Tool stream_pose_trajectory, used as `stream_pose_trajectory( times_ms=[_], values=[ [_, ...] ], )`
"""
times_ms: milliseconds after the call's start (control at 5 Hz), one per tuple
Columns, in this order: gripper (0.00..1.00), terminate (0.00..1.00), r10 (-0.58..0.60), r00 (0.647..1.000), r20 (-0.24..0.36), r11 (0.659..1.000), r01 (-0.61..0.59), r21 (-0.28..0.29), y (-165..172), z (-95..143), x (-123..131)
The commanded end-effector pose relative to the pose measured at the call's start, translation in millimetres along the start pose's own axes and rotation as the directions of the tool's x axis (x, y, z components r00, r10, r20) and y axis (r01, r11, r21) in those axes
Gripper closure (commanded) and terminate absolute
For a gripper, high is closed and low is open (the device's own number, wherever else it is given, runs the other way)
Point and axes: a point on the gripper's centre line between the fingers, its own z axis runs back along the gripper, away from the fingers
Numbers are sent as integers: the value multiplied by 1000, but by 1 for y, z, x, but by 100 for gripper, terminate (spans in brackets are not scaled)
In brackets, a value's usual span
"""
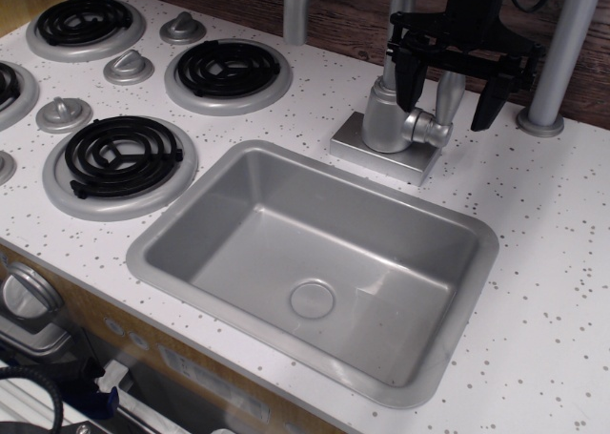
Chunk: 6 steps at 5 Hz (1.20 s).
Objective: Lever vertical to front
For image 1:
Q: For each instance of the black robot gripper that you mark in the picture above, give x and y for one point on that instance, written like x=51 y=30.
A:
x=467 y=37

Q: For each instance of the silver faucet lever handle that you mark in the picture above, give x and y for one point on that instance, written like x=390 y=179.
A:
x=436 y=129

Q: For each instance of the grey vertical support pole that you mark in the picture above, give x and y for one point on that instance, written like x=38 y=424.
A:
x=542 y=118

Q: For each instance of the black coil burner rear right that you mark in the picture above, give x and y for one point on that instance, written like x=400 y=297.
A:
x=227 y=77

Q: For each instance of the black coil burner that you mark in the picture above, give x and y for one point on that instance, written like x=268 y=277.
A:
x=76 y=31
x=119 y=168
x=227 y=77

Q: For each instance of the grey plastic sink basin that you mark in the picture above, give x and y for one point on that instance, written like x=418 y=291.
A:
x=368 y=286

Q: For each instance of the silver stove knob top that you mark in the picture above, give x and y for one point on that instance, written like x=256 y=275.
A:
x=182 y=30

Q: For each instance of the silver stove knob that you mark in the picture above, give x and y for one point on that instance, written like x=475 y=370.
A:
x=64 y=115
x=182 y=30
x=129 y=68

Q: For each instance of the silver stove knob middle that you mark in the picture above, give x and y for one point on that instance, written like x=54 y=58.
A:
x=129 y=68

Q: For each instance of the black coil burner front right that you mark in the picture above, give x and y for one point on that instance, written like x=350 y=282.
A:
x=119 y=168

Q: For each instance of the black coil burner rear left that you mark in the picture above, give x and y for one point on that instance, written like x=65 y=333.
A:
x=76 y=31

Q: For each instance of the silver stove knob lower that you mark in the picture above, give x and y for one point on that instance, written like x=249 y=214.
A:
x=64 y=115

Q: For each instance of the black coil burner left edge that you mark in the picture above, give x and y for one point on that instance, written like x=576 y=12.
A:
x=19 y=93

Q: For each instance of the silver stove knob left edge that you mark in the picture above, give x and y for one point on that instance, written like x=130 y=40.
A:
x=7 y=167

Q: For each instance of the silver round oven dial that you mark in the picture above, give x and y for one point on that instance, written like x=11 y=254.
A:
x=28 y=299

